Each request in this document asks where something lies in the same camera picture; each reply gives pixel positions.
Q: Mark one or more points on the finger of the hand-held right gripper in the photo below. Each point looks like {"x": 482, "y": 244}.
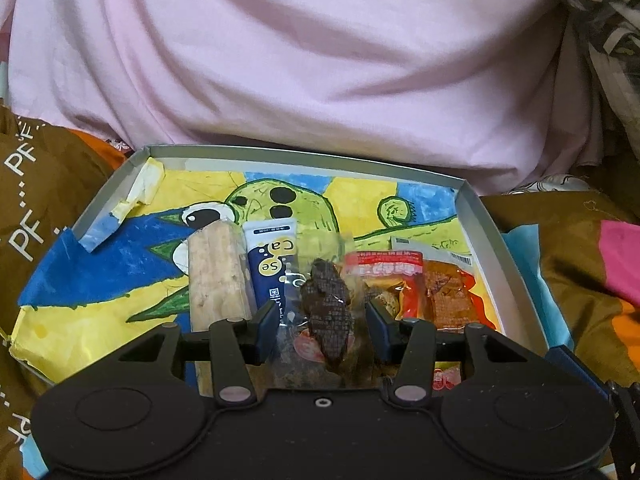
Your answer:
{"x": 570, "y": 362}

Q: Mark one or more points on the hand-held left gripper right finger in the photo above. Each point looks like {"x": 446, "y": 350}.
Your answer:
{"x": 377, "y": 332}

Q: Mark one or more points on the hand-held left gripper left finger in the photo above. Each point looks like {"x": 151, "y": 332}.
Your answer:
{"x": 265, "y": 329}

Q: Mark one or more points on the clear packet dark brown snack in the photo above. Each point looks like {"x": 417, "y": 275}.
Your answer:
{"x": 325, "y": 305}

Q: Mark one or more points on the blue white tube packet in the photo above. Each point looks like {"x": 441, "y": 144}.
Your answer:
{"x": 267, "y": 265}

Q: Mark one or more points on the clear packet red label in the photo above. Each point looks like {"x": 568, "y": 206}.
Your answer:
{"x": 385, "y": 265}

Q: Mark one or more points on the beige snack bar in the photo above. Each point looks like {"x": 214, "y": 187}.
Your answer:
{"x": 217, "y": 275}

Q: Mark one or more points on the red snack packet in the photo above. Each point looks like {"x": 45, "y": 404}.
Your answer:
{"x": 450, "y": 295}

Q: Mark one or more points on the grey cardboard tray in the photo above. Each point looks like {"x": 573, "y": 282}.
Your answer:
{"x": 300, "y": 156}

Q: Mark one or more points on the painted paper drawing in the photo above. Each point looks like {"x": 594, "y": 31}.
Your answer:
{"x": 125, "y": 270}

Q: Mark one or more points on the brown patterned cloth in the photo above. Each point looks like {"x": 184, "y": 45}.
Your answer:
{"x": 30, "y": 200}

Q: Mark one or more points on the pink cloth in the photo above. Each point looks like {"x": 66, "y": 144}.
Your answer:
{"x": 300, "y": 60}

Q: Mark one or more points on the clear bag of clothes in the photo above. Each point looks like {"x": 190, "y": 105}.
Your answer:
{"x": 610, "y": 35}

